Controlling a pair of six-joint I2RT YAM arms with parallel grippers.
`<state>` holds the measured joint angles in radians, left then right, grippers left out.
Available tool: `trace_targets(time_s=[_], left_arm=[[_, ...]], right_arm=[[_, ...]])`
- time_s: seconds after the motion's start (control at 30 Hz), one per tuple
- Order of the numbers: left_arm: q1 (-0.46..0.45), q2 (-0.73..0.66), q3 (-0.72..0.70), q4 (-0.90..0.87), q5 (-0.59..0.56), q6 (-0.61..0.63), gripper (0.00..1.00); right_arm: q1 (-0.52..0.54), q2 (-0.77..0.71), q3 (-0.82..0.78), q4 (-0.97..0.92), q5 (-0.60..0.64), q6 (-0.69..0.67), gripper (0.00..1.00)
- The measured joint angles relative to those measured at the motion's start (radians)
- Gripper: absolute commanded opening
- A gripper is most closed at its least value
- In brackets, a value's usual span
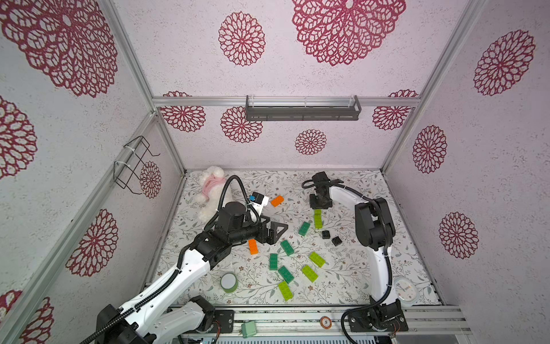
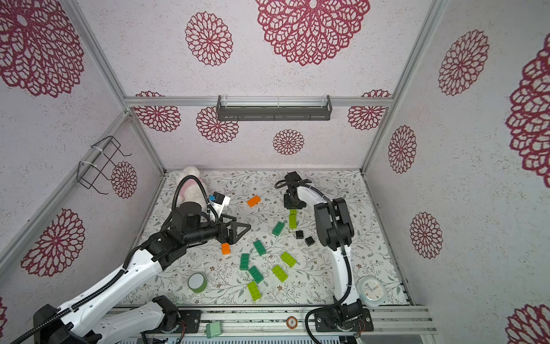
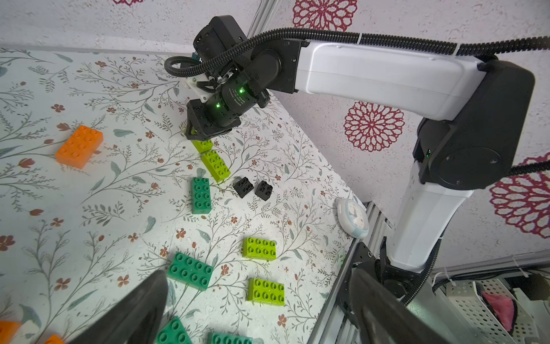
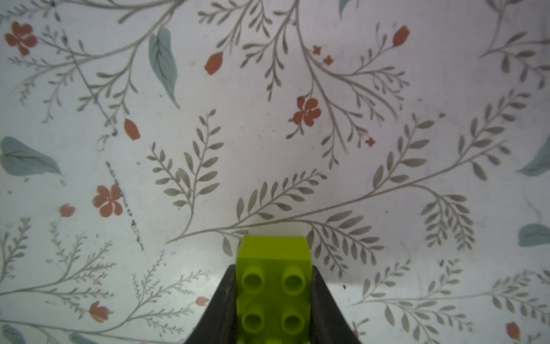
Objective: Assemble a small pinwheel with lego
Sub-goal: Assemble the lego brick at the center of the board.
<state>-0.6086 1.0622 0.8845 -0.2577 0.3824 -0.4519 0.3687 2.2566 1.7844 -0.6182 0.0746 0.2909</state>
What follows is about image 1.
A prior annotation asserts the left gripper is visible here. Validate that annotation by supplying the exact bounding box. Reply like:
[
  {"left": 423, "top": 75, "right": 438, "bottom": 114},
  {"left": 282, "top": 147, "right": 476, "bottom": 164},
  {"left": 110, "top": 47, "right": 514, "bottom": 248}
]
[{"left": 229, "top": 215, "right": 288, "bottom": 246}]

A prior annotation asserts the dark green lego brick top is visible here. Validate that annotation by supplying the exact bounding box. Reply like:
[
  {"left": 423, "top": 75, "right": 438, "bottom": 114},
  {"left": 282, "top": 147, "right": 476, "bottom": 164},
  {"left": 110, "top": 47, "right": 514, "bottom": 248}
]
[{"left": 298, "top": 222, "right": 311, "bottom": 237}]

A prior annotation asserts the dark green lego brick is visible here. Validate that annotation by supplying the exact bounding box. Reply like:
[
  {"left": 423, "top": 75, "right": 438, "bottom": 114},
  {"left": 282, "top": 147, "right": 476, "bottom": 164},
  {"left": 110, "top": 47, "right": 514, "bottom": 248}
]
[
  {"left": 298, "top": 222, "right": 311, "bottom": 237},
  {"left": 280, "top": 240, "right": 295, "bottom": 257},
  {"left": 269, "top": 254, "right": 279, "bottom": 271},
  {"left": 278, "top": 266, "right": 294, "bottom": 284}
]

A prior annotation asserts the orange lego brick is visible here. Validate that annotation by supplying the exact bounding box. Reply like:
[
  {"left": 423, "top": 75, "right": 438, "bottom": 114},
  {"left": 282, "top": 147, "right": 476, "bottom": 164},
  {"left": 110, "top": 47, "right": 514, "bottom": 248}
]
[
  {"left": 270, "top": 196, "right": 284, "bottom": 207},
  {"left": 248, "top": 239, "right": 259, "bottom": 255}
]

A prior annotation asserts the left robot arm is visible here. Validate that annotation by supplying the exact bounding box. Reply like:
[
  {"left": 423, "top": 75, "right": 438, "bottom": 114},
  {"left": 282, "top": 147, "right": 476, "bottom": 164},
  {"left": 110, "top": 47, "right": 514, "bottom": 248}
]
[{"left": 84, "top": 175, "right": 289, "bottom": 343}]

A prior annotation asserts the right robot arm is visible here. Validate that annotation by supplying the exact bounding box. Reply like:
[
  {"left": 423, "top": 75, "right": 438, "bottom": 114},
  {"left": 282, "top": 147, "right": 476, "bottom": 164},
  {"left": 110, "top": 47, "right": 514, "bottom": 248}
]
[{"left": 302, "top": 172, "right": 408, "bottom": 343}]

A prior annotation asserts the dark green lego brick centre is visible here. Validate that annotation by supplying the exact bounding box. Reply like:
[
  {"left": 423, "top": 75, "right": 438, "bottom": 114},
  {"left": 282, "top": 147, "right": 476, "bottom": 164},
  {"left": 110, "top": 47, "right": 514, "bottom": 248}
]
[{"left": 280, "top": 240, "right": 295, "bottom": 257}]

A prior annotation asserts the dark green lego brick left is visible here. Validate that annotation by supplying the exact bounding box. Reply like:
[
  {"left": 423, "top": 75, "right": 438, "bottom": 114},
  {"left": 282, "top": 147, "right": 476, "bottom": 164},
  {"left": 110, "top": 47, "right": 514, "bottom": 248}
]
[{"left": 269, "top": 254, "right": 279, "bottom": 271}]

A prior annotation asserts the dark green lego brick lower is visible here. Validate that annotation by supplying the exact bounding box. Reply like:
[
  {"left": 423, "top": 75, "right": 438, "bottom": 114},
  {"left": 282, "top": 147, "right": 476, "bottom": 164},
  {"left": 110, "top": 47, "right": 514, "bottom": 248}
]
[{"left": 278, "top": 266, "right": 294, "bottom": 284}]

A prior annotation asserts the black small lego near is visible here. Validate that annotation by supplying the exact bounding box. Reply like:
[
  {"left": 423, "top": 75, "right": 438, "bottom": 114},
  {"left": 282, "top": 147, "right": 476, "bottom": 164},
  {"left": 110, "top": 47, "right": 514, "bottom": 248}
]
[{"left": 332, "top": 236, "right": 342, "bottom": 247}]

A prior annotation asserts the lime lego brick bottom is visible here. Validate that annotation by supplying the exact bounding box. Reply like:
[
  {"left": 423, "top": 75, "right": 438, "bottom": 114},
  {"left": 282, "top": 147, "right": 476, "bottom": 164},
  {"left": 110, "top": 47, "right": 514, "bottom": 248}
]
[{"left": 278, "top": 281, "right": 294, "bottom": 302}]

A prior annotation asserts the green tape roll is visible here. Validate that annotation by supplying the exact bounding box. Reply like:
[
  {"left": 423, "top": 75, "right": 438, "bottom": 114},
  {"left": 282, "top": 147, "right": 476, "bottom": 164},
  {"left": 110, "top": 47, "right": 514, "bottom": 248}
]
[{"left": 220, "top": 272, "right": 239, "bottom": 293}]

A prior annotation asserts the white plush bunny pink shirt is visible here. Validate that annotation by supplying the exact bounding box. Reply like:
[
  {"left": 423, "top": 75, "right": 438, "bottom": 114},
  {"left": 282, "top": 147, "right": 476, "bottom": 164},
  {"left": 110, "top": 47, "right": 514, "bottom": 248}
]
[{"left": 194, "top": 166, "right": 226, "bottom": 223}]

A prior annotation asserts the green connector block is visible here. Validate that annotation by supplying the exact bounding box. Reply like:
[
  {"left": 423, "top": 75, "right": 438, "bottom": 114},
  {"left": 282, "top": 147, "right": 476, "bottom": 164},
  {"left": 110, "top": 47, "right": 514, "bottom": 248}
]
[{"left": 241, "top": 321, "right": 257, "bottom": 338}]

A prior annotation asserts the round orange sticker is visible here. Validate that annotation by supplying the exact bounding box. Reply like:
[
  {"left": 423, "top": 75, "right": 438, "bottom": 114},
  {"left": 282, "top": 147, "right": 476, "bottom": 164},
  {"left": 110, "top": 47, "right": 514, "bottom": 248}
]
[{"left": 319, "top": 316, "right": 332, "bottom": 330}]

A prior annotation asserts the white round clock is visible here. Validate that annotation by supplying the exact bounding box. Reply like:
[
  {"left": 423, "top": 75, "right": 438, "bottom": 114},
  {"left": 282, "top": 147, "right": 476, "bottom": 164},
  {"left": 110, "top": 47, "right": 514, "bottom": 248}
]
[{"left": 393, "top": 277, "right": 420, "bottom": 308}]

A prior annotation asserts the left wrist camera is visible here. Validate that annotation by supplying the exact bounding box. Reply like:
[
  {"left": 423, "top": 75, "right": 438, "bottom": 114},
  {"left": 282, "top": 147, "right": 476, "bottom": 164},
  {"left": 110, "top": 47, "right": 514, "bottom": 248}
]
[{"left": 249, "top": 192, "right": 269, "bottom": 214}]

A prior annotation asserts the black wire basket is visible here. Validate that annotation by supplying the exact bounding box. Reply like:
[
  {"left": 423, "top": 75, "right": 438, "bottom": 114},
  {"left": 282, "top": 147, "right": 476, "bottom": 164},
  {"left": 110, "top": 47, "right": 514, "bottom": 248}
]
[{"left": 112, "top": 136, "right": 160, "bottom": 196}]

